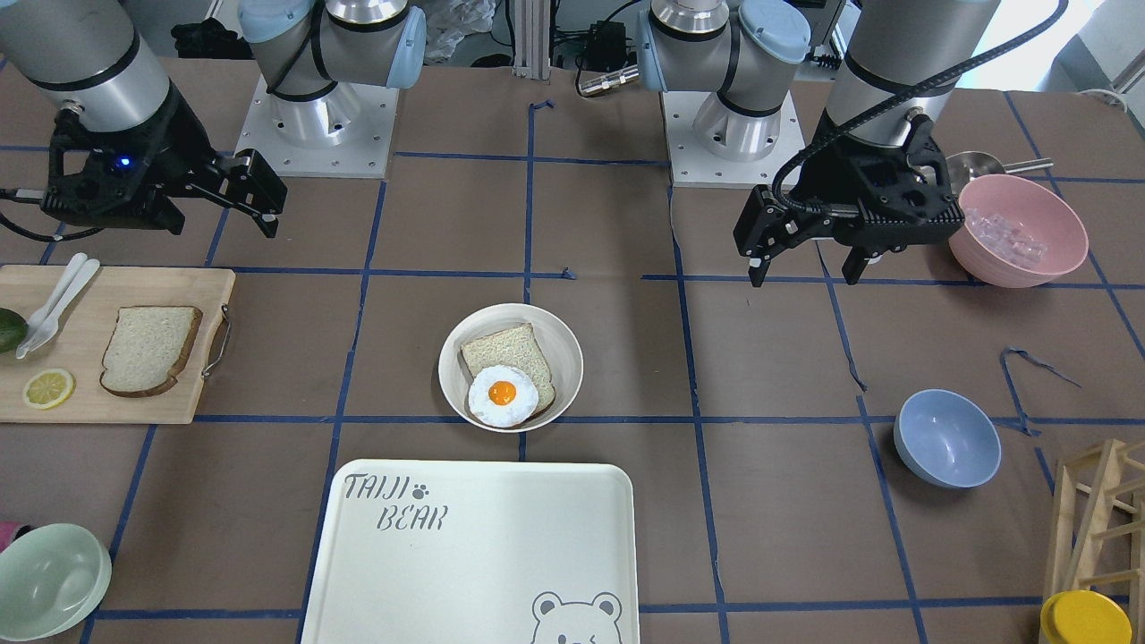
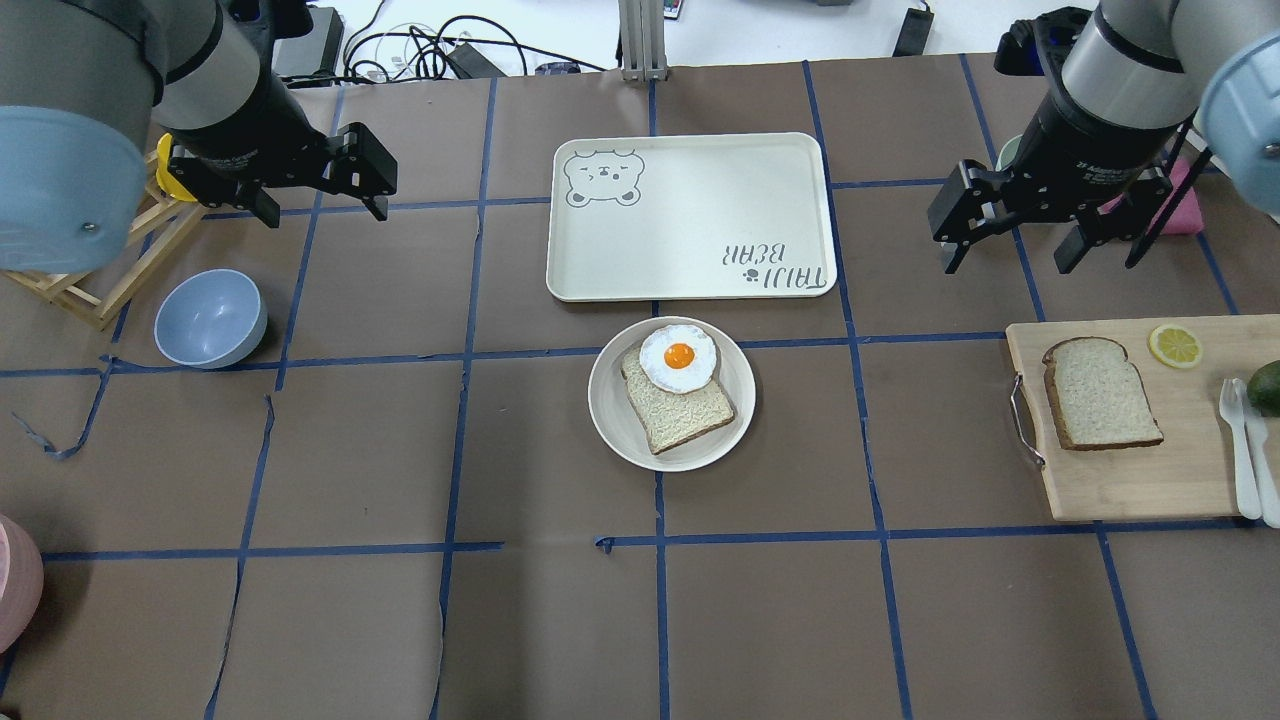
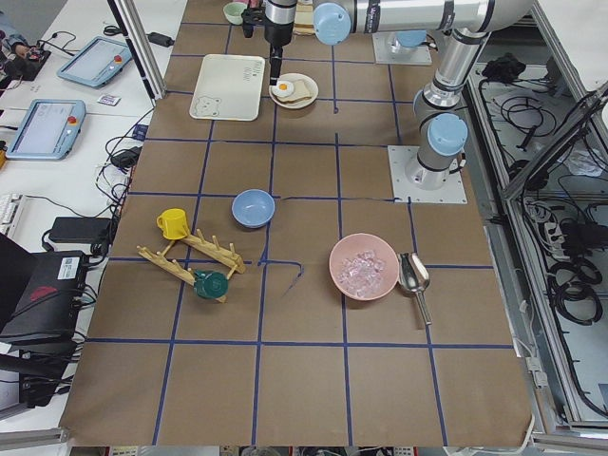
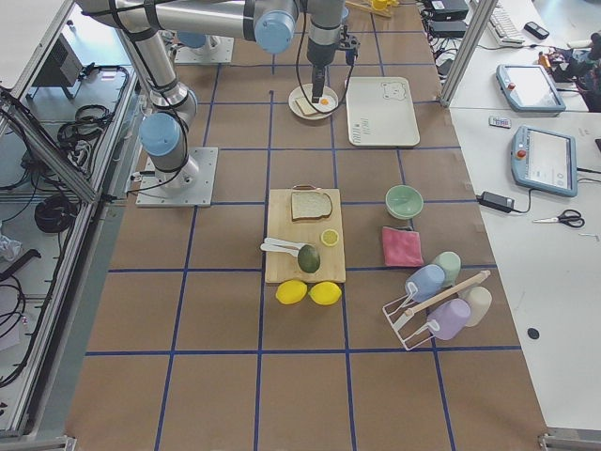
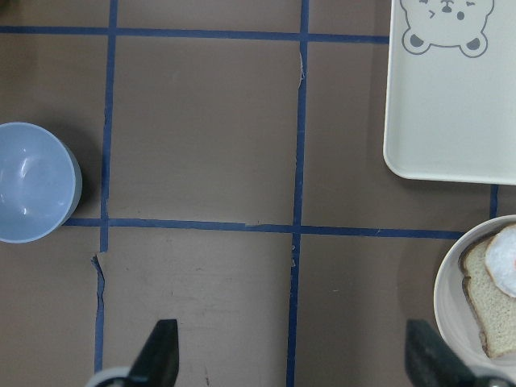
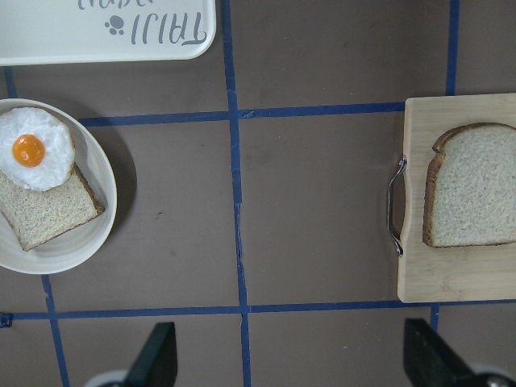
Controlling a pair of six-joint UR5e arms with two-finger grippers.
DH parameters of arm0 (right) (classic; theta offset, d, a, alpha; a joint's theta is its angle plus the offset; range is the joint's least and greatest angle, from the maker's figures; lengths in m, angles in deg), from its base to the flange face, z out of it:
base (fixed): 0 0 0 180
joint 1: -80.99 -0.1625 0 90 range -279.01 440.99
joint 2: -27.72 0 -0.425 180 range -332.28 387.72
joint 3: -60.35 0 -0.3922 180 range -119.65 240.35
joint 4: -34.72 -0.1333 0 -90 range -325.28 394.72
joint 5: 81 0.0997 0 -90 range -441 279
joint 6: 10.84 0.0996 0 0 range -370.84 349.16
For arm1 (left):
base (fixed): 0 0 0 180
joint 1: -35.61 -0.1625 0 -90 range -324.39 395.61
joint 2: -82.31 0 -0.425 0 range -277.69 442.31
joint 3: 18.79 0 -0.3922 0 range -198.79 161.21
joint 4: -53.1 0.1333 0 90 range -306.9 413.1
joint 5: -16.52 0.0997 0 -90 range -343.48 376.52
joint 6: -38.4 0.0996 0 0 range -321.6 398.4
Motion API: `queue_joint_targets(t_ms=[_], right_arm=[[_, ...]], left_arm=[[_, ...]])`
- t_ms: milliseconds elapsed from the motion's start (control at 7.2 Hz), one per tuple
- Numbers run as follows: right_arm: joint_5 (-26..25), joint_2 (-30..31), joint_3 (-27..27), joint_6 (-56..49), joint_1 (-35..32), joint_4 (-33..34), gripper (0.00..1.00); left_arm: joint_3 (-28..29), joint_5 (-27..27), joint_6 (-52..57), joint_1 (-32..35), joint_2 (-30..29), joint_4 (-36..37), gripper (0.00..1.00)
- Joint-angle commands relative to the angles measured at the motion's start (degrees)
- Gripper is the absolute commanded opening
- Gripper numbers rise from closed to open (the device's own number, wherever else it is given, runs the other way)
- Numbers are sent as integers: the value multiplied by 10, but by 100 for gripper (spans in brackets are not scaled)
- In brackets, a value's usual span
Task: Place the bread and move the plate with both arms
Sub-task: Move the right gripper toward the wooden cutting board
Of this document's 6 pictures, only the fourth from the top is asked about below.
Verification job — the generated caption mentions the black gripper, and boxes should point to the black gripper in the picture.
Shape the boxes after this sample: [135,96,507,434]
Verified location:
[307,27,361,104]

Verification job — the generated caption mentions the bread slice from board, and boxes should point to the bread slice from board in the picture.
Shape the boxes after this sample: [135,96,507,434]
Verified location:
[291,191,332,222]

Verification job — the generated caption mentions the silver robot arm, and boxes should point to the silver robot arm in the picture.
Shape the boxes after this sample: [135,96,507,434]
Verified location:
[157,1,345,104]
[78,1,323,190]

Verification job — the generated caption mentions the round cream plate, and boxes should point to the round cream plate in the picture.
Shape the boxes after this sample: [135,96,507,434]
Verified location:
[288,84,339,120]

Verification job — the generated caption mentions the bread slice on plate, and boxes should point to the bread slice on plate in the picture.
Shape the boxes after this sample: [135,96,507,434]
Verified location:
[294,97,318,117]

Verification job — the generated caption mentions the fried egg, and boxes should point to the fried egg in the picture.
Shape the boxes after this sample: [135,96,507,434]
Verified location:
[311,94,338,114]

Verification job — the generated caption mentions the cream bear tray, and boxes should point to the cream bear tray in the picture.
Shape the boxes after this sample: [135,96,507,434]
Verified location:
[346,76,421,148]

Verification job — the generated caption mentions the wooden rack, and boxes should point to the wooden rack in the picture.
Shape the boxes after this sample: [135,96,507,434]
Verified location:
[346,0,392,18]

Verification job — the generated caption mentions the green bowl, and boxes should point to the green bowl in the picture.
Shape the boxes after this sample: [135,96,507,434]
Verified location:
[385,184,424,220]

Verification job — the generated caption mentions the wooden cutting board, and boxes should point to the wooden cutting board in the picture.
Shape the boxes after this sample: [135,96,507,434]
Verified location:
[265,189,347,284]

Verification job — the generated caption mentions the lemon slice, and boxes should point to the lemon slice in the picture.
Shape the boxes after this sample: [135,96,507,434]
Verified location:
[320,228,340,247]

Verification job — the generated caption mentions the white plastic knife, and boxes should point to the white plastic knife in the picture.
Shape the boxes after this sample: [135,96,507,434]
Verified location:
[263,237,306,250]

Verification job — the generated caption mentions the white plastic fork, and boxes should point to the white plastic fork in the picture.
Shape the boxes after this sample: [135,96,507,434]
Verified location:
[260,242,299,257]

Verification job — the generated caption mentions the avocado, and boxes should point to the avocado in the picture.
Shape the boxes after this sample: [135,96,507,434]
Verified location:
[297,244,321,273]

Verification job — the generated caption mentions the pink cloth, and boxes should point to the pink cloth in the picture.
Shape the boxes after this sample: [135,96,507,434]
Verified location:
[382,226,424,268]

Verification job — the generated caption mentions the white keyboard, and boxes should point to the white keyboard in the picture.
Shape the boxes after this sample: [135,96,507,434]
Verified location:
[487,3,526,48]

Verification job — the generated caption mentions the whole lemon left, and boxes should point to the whole lemon left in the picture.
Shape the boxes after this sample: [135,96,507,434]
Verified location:
[275,280,308,305]

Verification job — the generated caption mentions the whole lemon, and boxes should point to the whole lemon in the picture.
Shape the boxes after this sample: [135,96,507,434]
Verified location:
[309,281,342,306]
[275,280,308,305]

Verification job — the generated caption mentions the whole lemon right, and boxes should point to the whole lemon right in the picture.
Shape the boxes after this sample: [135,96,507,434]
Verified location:
[309,281,342,306]

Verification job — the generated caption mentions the upper teach pendant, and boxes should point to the upper teach pendant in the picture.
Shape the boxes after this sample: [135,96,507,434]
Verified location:
[496,65,566,116]

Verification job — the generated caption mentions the teach pendant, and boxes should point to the teach pendant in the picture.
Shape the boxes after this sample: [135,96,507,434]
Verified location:
[496,65,566,116]
[510,126,578,197]

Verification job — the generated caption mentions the black power adapter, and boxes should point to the black power adapter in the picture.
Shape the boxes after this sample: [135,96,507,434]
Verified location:
[476,191,515,213]

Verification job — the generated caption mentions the green cup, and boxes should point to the green cup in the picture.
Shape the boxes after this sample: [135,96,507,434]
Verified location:
[431,251,461,288]

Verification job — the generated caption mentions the blue cup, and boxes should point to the blue cup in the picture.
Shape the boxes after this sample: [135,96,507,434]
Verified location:
[405,264,445,303]

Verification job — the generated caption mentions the lower teach pendant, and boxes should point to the lower teach pendant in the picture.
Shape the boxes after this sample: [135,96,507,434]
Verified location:
[510,126,578,197]

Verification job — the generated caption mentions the purple cup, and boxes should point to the purple cup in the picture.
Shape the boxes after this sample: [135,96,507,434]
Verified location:
[426,298,471,340]

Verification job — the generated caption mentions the cream cup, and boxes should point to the cream cup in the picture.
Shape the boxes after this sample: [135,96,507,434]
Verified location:
[458,286,492,327]

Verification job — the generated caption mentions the black scissors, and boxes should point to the black scissors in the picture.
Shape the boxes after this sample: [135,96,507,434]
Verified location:
[533,209,585,229]

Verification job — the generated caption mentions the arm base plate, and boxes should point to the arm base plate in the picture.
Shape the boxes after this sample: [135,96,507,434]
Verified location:
[174,36,234,66]
[135,147,218,208]

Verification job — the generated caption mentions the aluminium frame post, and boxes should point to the aluminium frame post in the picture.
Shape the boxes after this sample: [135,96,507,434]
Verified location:
[439,0,498,107]

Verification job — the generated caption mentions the white wire cup rack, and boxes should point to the white wire cup rack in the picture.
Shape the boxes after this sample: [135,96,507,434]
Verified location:
[382,270,490,350]

